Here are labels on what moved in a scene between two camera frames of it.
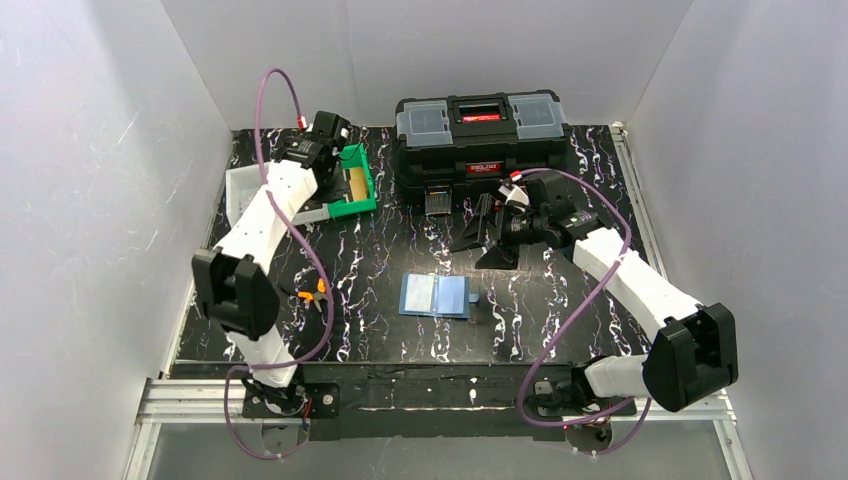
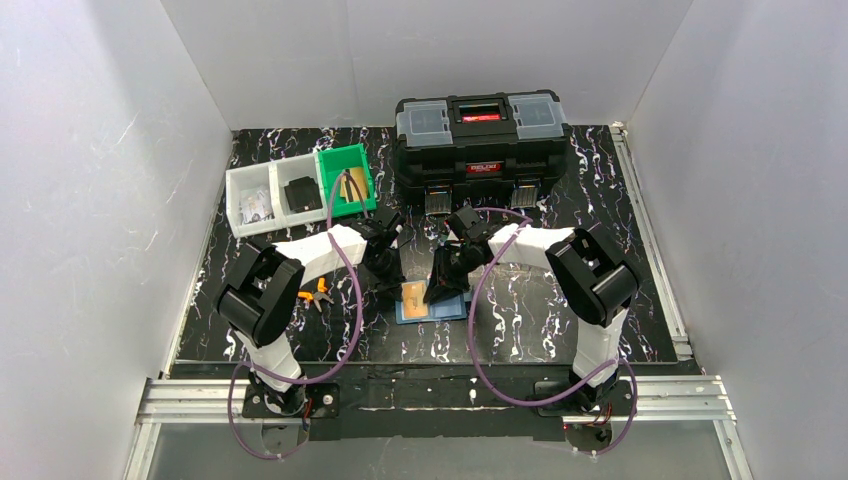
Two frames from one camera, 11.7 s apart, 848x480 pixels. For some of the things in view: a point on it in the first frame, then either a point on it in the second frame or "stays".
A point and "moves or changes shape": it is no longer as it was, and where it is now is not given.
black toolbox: x=479 y=138 stays
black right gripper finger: x=474 y=235 -> x=449 y=277
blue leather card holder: x=452 y=296 moves or changes shape
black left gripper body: x=341 y=177 -> x=385 y=266
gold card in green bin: x=358 y=183 stays
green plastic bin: x=355 y=156 stays
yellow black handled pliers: x=317 y=296 stays
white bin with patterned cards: x=242 y=185 stays
